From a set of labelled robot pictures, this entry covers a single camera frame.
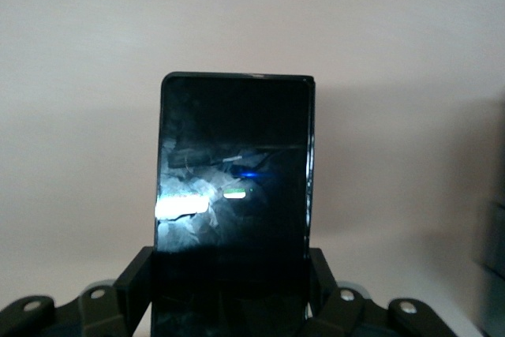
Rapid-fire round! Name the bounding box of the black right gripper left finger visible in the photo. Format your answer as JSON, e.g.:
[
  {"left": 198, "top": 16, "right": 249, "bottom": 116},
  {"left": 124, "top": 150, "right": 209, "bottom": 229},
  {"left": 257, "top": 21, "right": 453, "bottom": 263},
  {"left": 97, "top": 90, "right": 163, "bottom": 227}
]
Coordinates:
[{"left": 0, "top": 246, "right": 155, "bottom": 337}]

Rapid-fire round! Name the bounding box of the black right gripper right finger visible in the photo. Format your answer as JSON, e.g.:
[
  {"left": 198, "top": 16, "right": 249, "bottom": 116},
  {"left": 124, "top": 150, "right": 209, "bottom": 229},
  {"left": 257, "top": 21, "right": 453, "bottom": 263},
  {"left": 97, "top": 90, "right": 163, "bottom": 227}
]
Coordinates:
[{"left": 305, "top": 248, "right": 484, "bottom": 337}]

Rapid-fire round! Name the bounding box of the black slab phone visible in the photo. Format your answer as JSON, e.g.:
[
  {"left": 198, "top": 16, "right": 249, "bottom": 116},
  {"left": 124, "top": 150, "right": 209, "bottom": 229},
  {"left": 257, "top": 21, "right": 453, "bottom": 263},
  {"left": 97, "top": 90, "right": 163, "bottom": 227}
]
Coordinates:
[{"left": 150, "top": 71, "right": 317, "bottom": 337}]

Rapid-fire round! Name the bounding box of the black wire mesh basket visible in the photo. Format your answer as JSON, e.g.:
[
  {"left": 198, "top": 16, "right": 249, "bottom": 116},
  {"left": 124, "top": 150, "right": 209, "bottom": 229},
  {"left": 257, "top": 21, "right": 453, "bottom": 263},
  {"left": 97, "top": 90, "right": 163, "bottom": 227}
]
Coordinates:
[{"left": 475, "top": 198, "right": 505, "bottom": 337}]

